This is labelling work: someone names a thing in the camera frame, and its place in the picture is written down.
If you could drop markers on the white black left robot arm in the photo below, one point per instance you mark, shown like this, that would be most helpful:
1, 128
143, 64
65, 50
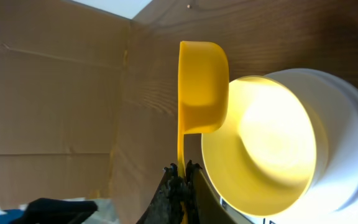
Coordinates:
51, 211

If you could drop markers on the yellow measuring scoop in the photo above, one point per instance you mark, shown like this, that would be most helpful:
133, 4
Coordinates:
203, 82

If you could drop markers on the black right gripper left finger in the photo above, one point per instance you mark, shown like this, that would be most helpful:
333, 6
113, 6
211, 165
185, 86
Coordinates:
165, 206

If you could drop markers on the yellow plastic bowl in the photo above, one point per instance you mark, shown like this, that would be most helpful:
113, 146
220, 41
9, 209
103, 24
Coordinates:
263, 158

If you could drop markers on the brown cardboard panel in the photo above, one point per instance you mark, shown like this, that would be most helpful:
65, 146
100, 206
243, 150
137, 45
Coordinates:
61, 65

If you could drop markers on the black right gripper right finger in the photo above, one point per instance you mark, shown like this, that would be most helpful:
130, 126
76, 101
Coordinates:
202, 205

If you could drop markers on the white digital kitchen scale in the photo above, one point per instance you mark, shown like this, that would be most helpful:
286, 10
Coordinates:
334, 198

